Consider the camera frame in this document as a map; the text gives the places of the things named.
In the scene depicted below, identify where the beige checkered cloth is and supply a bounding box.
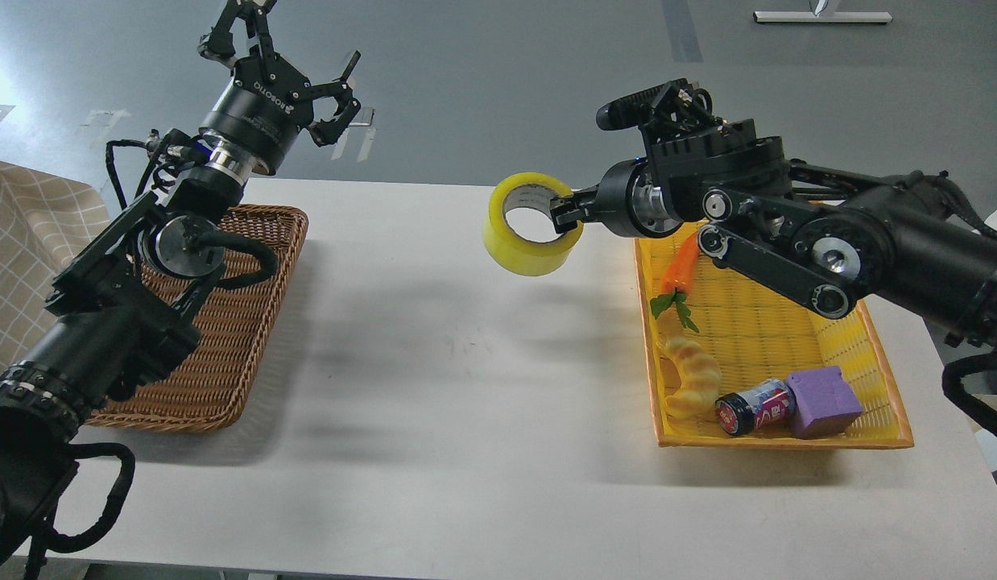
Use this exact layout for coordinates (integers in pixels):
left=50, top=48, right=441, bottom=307
left=0, top=160, right=110, bottom=374

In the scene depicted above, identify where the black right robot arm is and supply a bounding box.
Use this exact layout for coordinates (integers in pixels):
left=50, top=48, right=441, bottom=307
left=548, top=78, right=997, bottom=437

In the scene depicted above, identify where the small dark can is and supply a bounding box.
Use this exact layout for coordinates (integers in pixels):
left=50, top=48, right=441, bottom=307
left=714, top=378, right=796, bottom=437

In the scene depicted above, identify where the yellow plastic basket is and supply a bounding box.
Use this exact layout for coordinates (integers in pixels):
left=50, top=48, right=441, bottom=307
left=634, top=223, right=914, bottom=450

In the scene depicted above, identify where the brown wicker basket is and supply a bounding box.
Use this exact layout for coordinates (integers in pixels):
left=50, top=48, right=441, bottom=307
left=86, top=205, right=308, bottom=433

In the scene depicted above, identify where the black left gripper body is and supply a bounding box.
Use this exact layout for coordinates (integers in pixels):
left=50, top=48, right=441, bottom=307
left=200, top=55, right=313, bottom=176

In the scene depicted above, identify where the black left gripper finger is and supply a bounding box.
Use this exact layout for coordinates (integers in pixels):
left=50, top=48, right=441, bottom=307
left=197, top=0, right=279, bottom=69
left=308, top=49, right=362, bottom=147

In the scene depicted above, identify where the yellow tape roll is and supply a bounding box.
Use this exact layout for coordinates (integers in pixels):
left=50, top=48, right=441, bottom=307
left=482, top=172, right=583, bottom=276

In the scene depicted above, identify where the yellow toy croissant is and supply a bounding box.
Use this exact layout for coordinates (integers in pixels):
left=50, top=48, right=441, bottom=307
left=660, top=335, right=722, bottom=419

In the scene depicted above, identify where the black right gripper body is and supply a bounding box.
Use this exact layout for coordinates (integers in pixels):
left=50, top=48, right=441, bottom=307
left=595, top=159, right=684, bottom=238

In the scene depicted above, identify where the purple foam block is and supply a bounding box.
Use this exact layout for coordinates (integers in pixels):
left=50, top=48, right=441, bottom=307
left=785, top=366, right=863, bottom=438

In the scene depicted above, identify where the orange toy carrot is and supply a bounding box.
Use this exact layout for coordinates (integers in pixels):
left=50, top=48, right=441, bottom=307
left=649, top=231, right=700, bottom=333

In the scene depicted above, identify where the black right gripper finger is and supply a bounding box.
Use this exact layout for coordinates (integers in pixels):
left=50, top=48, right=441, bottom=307
left=550, top=187, right=599, bottom=234

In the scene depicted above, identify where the white metal stand base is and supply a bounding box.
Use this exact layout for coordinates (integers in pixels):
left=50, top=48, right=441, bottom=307
left=752, top=1, right=893, bottom=25

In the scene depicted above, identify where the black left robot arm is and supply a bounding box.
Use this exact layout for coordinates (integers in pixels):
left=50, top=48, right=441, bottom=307
left=0, top=1, right=362, bottom=579

